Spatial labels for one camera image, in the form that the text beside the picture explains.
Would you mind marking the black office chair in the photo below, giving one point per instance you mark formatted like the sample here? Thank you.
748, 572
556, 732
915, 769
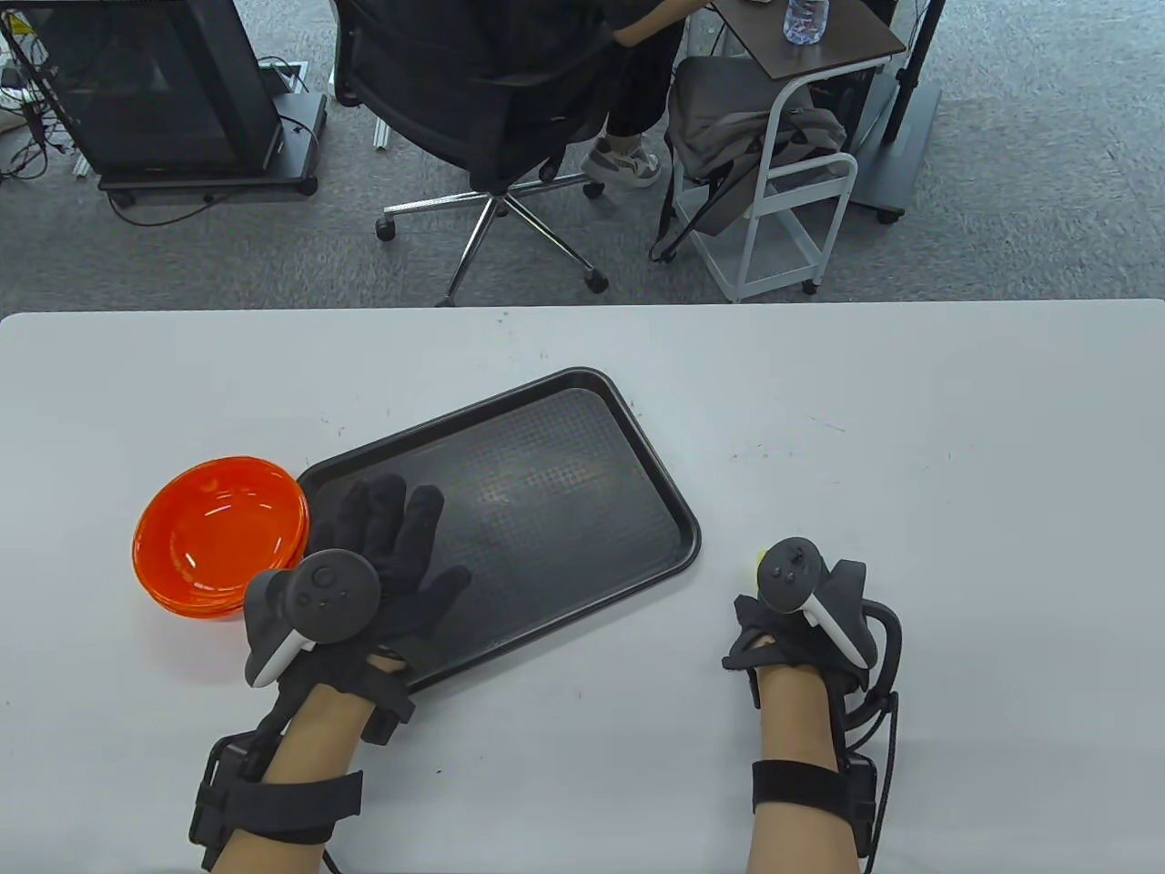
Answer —
473, 91

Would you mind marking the green and yellow sponge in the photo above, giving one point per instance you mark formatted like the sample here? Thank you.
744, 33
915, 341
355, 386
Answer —
758, 569

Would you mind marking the person's left hand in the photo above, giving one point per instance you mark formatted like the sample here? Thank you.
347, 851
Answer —
400, 546

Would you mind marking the black display stand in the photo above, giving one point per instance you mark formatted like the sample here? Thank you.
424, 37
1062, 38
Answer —
155, 82

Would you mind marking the person's right forearm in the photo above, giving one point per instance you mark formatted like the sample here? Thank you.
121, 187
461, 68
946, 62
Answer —
796, 719

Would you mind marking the grey jacket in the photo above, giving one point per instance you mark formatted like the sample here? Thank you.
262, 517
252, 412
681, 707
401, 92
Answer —
719, 118

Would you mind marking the dark brown serving tray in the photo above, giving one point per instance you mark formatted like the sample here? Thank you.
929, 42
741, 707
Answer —
546, 501

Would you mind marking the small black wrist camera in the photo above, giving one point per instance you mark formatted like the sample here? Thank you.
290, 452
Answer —
382, 724

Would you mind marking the clear water bottle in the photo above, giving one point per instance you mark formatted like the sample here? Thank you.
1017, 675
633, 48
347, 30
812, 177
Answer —
805, 18

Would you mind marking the white cart with brown top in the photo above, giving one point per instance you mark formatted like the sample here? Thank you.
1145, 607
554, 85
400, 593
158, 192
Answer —
819, 73

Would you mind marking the person's right hand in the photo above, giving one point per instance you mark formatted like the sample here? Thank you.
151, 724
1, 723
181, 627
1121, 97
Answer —
783, 642

